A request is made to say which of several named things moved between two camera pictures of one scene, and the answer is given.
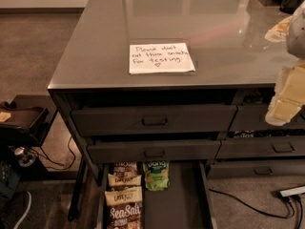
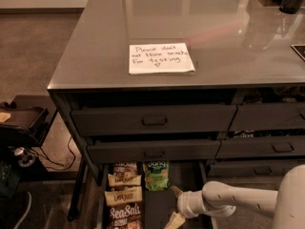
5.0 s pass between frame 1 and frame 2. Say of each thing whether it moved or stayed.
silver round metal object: stayed
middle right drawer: stayed
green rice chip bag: stayed
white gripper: moved
